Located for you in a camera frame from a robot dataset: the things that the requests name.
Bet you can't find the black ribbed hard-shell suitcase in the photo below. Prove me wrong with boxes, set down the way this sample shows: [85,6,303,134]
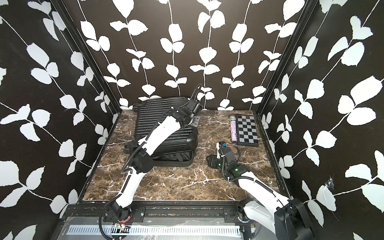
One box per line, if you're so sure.
[125,97,202,172]

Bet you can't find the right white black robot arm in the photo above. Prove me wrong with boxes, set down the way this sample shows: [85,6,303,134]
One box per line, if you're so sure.
[207,147,316,240]

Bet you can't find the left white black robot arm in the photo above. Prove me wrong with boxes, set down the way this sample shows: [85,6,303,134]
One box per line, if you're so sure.
[101,99,202,224]

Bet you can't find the black white checkered board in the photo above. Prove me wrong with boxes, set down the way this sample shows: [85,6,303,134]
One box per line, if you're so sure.
[236,114,259,147]

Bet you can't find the purple glitter microphone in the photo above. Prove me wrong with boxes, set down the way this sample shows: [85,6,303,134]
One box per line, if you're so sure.
[229,115,237,143]

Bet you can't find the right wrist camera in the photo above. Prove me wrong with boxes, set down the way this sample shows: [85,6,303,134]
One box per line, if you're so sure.
[217,141,232,159]

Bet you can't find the left black corrugated cable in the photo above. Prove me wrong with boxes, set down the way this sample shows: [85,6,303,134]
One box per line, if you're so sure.
[98,83,203,240]

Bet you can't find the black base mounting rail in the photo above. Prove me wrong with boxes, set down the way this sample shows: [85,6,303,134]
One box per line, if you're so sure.
[103,200,304,224]

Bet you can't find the white slotted cable duct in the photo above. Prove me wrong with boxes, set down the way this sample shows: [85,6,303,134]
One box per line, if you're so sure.
[65,225,241,237]

